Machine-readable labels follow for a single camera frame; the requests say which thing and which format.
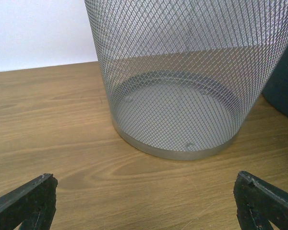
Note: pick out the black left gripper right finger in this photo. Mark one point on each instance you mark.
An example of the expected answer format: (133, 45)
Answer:
(259, 203)

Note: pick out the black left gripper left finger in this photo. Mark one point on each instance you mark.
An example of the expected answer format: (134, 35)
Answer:
(31, 206)

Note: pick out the dark grey plastic bin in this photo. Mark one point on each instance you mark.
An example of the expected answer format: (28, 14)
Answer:
(276, 89)

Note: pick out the silver wire mesh bin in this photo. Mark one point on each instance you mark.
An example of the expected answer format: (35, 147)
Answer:
(181, 76)

